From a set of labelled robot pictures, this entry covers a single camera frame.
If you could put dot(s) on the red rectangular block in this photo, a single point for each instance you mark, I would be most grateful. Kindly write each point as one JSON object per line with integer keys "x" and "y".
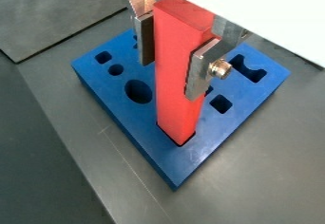
{"x": 182, "y": 28}

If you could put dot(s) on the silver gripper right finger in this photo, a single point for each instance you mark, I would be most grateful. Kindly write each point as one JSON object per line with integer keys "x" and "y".
{"x": 207, "y": 59}

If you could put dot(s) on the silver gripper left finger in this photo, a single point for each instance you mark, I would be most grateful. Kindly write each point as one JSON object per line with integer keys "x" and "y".
{"x": 142, "y": 17}

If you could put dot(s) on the blue shape sorting board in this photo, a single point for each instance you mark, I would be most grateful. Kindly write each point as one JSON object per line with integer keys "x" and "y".
{"x": 122, "y": 85}

